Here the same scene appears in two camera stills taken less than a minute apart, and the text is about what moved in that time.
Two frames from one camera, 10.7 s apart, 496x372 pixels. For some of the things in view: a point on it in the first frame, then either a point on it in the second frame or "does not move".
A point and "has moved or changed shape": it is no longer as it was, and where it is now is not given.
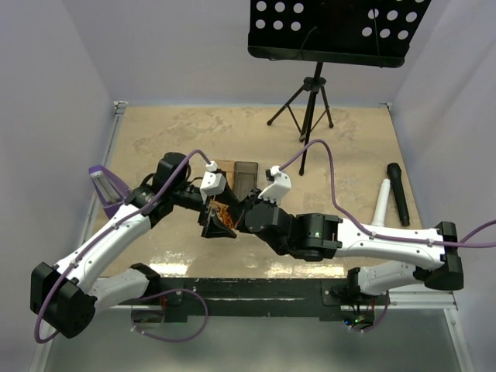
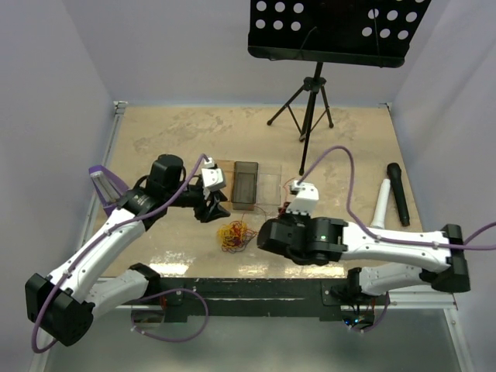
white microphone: x=380 y=217 does not move
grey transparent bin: x=246 y=178 does not move
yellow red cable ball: x=223 y=212 has moved or changed shape
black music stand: x=376 y=33 does not move
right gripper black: x=252 y=198 -> x=284 y=217
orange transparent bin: x=228 y=167 does not move
